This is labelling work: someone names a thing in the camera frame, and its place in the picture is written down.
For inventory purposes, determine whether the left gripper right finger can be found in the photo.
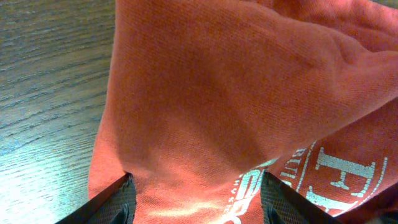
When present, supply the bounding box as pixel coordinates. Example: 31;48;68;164
261;172;340;224

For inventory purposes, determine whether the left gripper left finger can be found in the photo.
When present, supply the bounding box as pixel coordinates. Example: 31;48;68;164
56;174;137;224

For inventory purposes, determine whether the red printed t-shirt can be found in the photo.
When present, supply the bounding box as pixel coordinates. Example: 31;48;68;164
88;0;397;223

